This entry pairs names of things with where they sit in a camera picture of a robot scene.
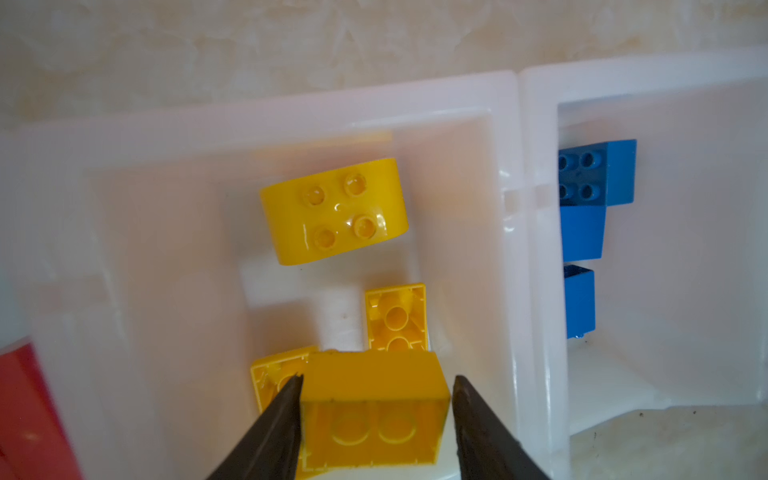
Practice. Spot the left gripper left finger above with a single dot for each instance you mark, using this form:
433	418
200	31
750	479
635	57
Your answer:
270	448

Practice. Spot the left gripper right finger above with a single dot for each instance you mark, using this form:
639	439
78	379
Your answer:
485	448

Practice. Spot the yellow lego brick bottom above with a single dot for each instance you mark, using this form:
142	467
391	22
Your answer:
270	374

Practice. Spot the yellow lego brick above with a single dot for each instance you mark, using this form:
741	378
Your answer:
396	318
270	374
372	409

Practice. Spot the blue lego brick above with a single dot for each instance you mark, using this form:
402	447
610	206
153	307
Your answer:
580	303
600	174

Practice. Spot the red lego brick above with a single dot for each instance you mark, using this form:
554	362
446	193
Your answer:
33	442

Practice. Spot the white three-compartment bin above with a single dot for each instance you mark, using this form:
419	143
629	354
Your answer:
592	237

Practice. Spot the yellow ring lego piece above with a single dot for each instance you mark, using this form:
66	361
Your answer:
333	212

